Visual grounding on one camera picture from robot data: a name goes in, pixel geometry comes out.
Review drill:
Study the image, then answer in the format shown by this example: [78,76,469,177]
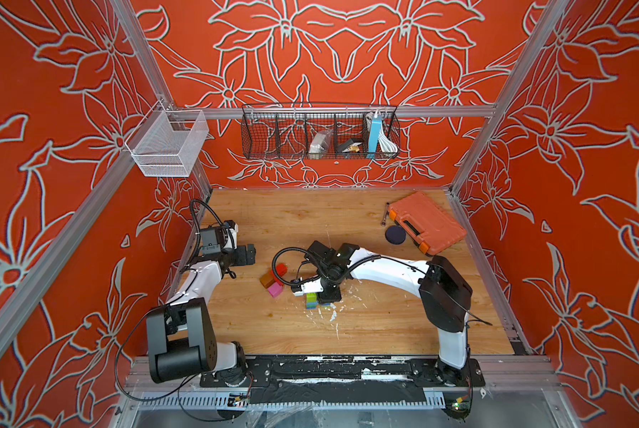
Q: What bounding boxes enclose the brown lego brick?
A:
[260,272,276,289]

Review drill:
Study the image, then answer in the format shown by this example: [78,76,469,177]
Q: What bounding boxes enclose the small red lego brick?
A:
[271,263,287,285]

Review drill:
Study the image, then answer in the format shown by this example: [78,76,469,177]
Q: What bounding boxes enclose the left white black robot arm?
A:
[146,199,256,387]

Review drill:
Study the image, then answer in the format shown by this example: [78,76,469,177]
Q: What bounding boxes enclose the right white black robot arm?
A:
[271,241,473,371]

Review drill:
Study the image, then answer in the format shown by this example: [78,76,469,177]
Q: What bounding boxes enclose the dark round disc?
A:
[385,226,408,245]

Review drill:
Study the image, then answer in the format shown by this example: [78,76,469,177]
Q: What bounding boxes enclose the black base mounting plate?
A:
[200,354,486,407]

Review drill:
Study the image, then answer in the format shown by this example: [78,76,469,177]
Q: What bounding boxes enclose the screwdriver bit beside case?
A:
[380,203,390,226]

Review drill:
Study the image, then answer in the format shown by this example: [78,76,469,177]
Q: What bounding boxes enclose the orange plastic tool case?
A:
[388,192,467,256]

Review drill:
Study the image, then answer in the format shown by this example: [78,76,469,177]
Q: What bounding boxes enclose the grey plastic bag in basket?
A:
[308,129,333,160]

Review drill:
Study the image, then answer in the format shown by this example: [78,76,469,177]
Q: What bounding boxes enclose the black item in basket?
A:
[337,138,363,155]

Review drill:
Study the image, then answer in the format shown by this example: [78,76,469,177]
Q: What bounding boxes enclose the light blue box in basket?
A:
[366,115,382,159]

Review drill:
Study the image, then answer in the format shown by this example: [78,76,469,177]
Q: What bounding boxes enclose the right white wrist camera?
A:
[291,279,324,297]

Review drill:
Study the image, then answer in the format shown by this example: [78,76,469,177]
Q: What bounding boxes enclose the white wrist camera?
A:
[291,279,324,297]
[223,220,239,253]

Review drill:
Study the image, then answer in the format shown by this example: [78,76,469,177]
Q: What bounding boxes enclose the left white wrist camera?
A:
[223,220,239,253]

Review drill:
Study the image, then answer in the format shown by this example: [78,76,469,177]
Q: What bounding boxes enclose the clear acrylic wall box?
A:
[127,111,210,178]

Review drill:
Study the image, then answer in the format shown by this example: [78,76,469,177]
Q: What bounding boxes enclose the black wire wall basket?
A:
[241,103,402,161]

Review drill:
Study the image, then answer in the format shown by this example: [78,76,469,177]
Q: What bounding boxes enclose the white cable bundle in basket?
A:
[377,124,400,159]

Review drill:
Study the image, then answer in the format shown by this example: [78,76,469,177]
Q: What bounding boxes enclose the white slotted cable duct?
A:
[139,392,248,411]

